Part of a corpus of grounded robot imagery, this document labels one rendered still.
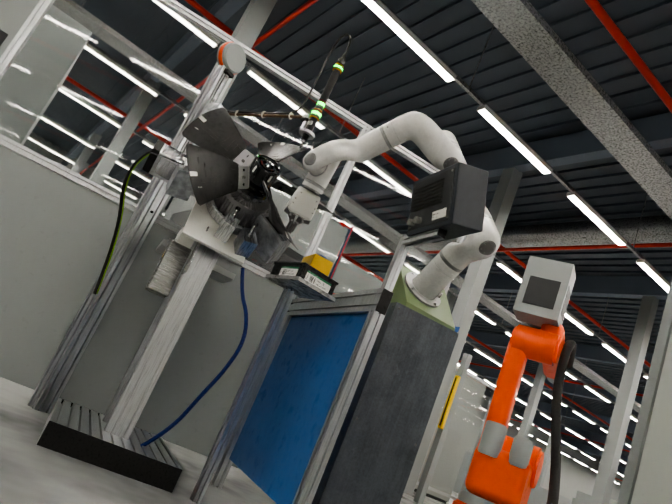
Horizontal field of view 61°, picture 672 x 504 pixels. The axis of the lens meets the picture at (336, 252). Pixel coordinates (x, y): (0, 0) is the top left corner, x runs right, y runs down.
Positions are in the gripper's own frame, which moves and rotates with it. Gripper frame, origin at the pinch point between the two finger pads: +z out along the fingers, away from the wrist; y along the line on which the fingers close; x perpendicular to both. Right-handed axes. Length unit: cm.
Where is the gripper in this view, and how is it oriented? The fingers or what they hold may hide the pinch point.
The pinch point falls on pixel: (290, 227)
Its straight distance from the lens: 211.7
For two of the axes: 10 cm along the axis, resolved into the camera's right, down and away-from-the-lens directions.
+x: 2.6, 1.5, -9.5
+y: -8.3, -4.6, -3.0
